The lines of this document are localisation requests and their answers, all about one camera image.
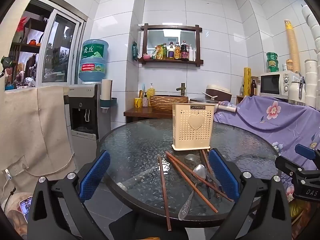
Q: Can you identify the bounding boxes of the brown glass bottle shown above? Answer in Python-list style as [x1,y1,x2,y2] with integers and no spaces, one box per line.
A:
[250,77,258,97]

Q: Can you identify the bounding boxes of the purple floral cloth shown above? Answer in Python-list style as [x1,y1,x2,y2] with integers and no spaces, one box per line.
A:
[213,95,320,203]

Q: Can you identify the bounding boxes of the white thermos jug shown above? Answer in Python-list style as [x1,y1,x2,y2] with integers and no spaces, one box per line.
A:
[288,76,307,106]

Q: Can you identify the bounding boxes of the yellow plastic bag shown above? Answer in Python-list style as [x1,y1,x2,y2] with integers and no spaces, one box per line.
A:
[289,199,320,231]

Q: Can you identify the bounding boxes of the white paper cup tube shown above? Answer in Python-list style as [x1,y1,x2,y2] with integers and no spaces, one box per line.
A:
[101,79,112,113]

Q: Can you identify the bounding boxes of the wooden counter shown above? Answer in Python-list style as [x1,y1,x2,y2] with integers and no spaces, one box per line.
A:
[123,107,173,124]

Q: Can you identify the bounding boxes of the dark soy sauce bottle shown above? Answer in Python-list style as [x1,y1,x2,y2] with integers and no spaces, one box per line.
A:
[180,40,189,61]

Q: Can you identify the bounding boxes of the beige cloth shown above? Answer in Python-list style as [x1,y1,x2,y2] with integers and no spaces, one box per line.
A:
[0,85,76,207]

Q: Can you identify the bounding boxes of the yellow soap dispenser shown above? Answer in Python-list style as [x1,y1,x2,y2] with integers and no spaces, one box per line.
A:
[146,83,156,107]

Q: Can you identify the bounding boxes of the beige perforated utensil holder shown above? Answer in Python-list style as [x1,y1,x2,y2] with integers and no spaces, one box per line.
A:
[171,102,215,151]

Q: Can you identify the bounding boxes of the brown wooden chopstick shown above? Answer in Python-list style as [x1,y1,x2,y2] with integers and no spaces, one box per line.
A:
[167,150,235,202]
[165,151,219,214]
[201,149,227,199]
[157,154,172,232]

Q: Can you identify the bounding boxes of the camera on black stand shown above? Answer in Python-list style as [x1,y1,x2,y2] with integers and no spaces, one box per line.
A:
[0,56,13,77]

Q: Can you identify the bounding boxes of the bamboo style faucet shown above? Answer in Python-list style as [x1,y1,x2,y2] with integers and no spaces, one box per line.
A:
[175,82,187,96]

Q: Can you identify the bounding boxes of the yellow sleeve of cups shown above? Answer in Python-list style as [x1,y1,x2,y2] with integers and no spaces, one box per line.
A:
[284,19,301,73]

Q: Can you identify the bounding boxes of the lint roller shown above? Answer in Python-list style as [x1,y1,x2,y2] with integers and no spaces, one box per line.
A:
[216,103,238,113]

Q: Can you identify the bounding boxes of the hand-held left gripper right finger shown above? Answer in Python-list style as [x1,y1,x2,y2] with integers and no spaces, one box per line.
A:
[208,148,292,240]

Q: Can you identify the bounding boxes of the yellow green seasoning packet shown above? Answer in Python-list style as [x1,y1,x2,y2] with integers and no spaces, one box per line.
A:
[150,45,164,60]

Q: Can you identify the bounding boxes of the wooden framed mirror shelf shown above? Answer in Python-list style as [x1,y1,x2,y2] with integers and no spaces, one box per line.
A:
[138,23,204,67]

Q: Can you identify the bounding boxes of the white power strip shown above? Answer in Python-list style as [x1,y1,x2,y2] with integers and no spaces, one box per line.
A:
[4,155,28,181]

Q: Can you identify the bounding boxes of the white microwave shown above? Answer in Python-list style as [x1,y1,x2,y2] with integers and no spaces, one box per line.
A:
[259,70,301,100]

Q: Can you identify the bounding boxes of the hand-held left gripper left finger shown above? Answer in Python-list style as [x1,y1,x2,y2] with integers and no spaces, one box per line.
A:
[27,149,111,240]

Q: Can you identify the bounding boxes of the grey water dispenser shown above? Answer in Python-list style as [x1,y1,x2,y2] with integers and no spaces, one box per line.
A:
[67,83,112,205]

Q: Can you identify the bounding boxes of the green instant noodle cups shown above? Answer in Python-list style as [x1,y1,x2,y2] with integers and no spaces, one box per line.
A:
[266,52,280,74]

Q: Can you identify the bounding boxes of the yellow roll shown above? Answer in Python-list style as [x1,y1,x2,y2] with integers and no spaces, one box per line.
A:
[243,67,252,97]

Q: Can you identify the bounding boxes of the wicker wash basin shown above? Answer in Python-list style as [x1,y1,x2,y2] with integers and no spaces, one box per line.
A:
[149,94,189,111]

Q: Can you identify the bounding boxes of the sliding window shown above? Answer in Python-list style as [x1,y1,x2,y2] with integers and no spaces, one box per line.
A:
[4,0,88,91]

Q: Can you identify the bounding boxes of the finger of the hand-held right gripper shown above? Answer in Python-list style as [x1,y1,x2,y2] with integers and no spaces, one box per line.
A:
[295,144,320,161]
[275,156,311,181]

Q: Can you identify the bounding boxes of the blue water jug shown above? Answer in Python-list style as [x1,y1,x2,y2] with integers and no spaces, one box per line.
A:
[78,39,109,84]

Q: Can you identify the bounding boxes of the smartphone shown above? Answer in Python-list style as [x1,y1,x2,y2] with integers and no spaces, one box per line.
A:
[19,196,34,224]

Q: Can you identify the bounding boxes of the steel pot with lid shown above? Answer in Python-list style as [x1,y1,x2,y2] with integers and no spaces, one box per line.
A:
[189,97,219,106]

